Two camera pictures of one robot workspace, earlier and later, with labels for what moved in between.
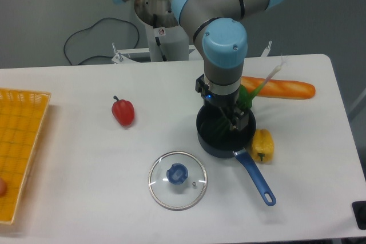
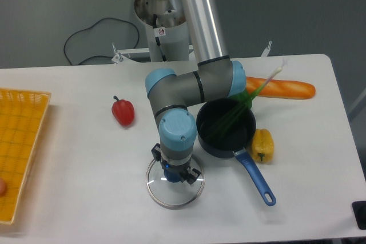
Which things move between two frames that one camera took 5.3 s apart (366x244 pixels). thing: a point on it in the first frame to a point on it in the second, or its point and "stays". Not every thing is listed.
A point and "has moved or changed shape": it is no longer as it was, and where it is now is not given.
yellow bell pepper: x=262 y=146 stays
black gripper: x=237 y=118 to x=187 y=175
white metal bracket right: x=266 y=52 stays
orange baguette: x=279 y=88 stays
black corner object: x=359 y=210 stays
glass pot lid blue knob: x=178 y=175 has moved or changed shape
